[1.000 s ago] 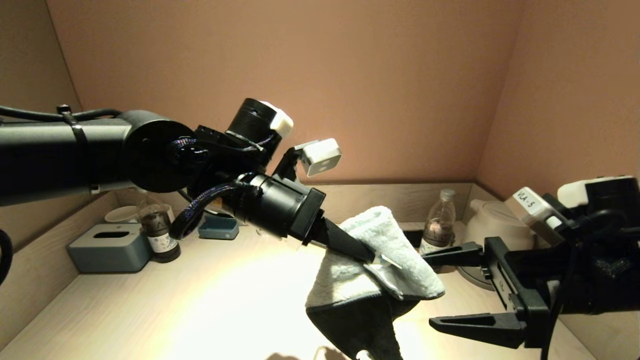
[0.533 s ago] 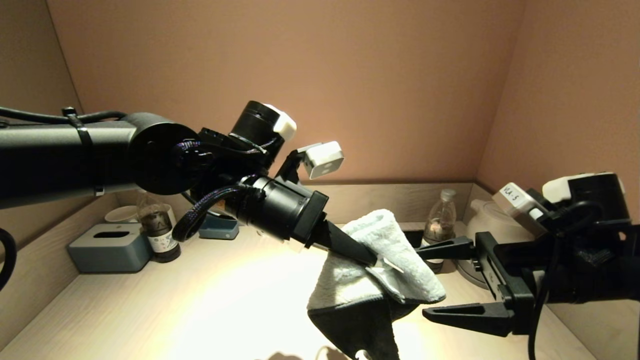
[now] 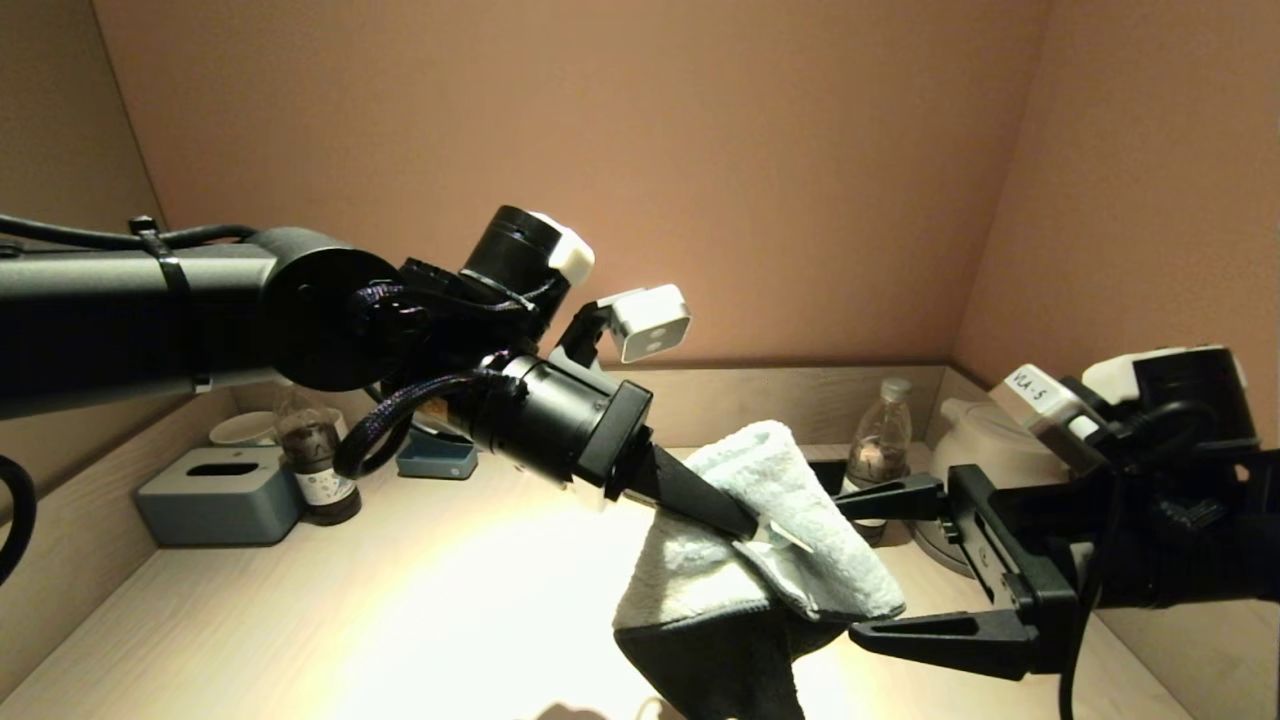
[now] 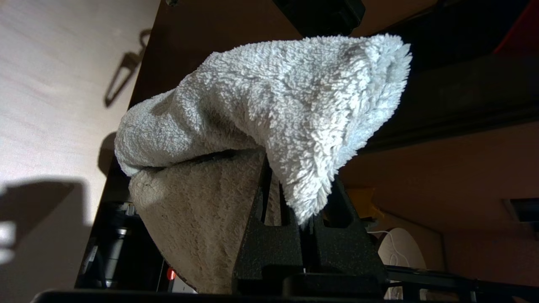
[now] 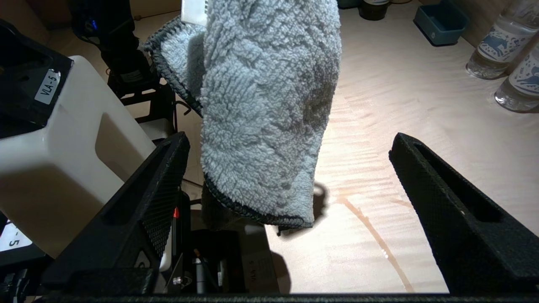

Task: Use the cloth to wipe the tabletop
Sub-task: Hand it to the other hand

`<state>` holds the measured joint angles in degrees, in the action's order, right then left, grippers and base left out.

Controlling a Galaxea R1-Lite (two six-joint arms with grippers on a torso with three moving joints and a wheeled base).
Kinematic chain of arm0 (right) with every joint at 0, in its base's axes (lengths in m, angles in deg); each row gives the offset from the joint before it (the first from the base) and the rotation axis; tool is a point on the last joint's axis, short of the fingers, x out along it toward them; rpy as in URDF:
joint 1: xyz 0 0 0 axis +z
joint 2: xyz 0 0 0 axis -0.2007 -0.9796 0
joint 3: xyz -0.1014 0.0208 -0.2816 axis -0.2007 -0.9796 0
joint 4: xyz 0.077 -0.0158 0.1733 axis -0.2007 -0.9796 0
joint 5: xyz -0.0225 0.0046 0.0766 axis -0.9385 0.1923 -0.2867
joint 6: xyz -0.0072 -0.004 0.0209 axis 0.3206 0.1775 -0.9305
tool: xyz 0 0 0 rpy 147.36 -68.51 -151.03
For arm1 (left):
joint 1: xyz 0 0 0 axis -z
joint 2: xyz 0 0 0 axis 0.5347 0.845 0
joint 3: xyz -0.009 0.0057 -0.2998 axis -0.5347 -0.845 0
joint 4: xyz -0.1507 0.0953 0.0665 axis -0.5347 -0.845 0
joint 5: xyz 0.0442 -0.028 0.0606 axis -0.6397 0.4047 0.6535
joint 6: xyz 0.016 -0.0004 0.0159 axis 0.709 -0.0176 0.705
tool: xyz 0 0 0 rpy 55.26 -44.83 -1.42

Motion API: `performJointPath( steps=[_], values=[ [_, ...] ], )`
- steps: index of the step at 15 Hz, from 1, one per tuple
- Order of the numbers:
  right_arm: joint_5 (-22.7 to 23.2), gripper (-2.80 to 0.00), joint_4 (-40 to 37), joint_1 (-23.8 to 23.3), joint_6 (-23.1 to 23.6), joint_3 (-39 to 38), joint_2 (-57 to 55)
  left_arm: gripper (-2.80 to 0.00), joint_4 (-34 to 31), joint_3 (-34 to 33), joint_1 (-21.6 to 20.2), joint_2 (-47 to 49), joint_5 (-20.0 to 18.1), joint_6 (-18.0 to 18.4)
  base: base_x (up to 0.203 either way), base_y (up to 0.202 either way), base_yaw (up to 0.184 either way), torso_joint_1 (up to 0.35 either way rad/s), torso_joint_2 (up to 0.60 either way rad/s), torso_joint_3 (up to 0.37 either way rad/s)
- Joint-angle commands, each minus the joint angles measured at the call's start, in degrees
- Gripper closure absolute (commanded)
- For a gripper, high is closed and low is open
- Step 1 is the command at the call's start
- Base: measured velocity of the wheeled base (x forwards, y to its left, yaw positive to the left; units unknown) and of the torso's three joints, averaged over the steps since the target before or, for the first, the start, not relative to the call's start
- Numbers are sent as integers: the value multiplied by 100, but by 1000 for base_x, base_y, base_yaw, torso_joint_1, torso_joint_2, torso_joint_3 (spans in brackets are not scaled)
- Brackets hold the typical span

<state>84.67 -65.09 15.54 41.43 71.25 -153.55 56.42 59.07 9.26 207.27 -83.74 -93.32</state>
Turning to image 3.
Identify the small blue tray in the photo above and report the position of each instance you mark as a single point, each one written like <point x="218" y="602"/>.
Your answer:
<point x="440" y="462"/>

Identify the dark tea bottle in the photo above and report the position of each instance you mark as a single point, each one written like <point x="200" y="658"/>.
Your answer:
<point x="880" y="440"/>
<point x="318" y="460"/>

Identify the blue-grey tissue box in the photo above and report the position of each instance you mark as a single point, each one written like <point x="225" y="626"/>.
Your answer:
<point x="215" y="505"/>

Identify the white ceramic cup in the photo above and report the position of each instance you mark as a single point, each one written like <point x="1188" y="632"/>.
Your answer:
<point x="243" y="430"/>

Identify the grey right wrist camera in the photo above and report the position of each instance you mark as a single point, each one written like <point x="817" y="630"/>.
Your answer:
<point x="1050" y="405"/>

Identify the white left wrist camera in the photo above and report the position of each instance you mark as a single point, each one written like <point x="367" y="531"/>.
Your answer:
<point x="650" y="322"/>

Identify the cream electric kettle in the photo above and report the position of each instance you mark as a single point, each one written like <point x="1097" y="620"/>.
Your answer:
<point x="990" y="445"/>

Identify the grey kettle base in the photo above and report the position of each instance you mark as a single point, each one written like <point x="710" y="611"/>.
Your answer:
<point x="935" y="555"/>

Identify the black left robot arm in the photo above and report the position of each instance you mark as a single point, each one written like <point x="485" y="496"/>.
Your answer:
<point x="120" y="310"/>

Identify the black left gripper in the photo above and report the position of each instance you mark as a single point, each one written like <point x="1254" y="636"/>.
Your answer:
<point x="560" y="425"/>

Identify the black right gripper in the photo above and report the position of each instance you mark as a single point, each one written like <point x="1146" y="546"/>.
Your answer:
<point x="1030" y="580"/>

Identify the black recessed desk socket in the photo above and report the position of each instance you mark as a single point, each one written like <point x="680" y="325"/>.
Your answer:
<point x="828" y="475"/>

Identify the light blue microfiber cloth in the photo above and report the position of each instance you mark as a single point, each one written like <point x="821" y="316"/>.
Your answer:
<point x="790" y="490"/>

